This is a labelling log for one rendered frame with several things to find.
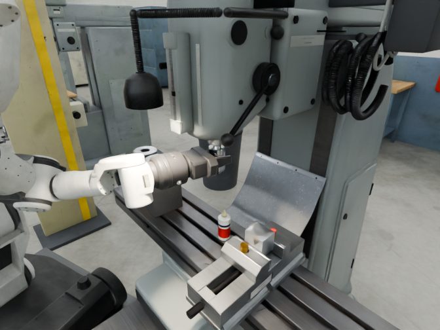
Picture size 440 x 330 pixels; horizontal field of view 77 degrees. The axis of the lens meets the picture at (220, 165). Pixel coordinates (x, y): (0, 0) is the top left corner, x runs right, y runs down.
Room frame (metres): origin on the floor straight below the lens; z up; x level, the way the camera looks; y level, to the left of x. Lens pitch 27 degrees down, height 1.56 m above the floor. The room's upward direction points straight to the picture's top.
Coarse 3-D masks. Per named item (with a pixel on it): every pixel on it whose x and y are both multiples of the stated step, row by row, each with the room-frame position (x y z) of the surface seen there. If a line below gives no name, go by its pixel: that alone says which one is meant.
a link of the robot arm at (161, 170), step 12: (156, 156) 0.60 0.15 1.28; (120, 168) 0.55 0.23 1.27; (132, 168) 0.55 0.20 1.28; (144, 168) 0.56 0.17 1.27; (156, 168) 0.57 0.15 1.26; (168, 168) 0.58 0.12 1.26; (120, 180) 0.55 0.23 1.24; (132, 180) 0.54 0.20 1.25; (144, 180) 0.55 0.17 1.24; (156, 180) 0.57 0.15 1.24; (168, 180) 0.57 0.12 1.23; (132, 192) 0.53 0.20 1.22; (144, 192) 0.54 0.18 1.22; (132, 204) 0.53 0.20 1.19; (144, 204) 0.53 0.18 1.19
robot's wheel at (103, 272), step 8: (96, 272) 0.87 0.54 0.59; (104, 272) 0.86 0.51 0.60; (112, 272) 0.87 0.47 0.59; (104, 280) 0.83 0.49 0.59; (112, 280) 0.83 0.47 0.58; (112, 288) 0.81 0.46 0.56; (120, 288) 0.83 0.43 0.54; (112, 296) 0.83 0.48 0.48; (120, 296) 0.81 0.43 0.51; (120, 304) 0.81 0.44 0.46
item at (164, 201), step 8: (128, 152) 0.99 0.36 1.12; (136, 152) 0.96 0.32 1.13; (144, 152) 0.99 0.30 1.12; (152, 152) 0.96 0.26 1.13; (160, 152) 0.99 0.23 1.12; (152, 192) 0.81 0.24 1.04; (160, 192) 0.83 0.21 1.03; (168, 192) 0.85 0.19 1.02; (176, 192) 0.87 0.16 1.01; (160, 200) 0.83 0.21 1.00; (168, 200) 0.85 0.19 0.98; (176, 200) 0.87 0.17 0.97; (152, 208) 0.82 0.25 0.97; (160, 208) 0.83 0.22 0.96; (168, 208) 0.85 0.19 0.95; (176, 208) 0.87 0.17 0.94
